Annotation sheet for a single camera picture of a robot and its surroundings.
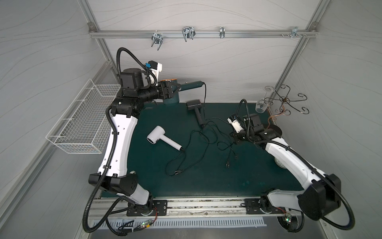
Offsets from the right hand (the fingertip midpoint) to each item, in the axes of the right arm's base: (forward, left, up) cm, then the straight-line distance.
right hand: (232, 132), depth 82 cm
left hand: (+3, +29, +29) cm, 41 cm away
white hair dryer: (+5, +46, -13) cm, 48 cm away
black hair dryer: (+32, +22, -12) cm, 41 cm away
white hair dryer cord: (-18, +31, -16) cm, 39 cm away
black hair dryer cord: (+12, +20, -18) cm, 29 cm away
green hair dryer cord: (-5, -1, -18) cm, 19 cm away
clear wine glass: (+20, -21, +2) cm, 29 cm away
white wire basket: (-9, +73, +15) cm, 75 cm away
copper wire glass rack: (+14, -30, +7) cm, 34 cm away
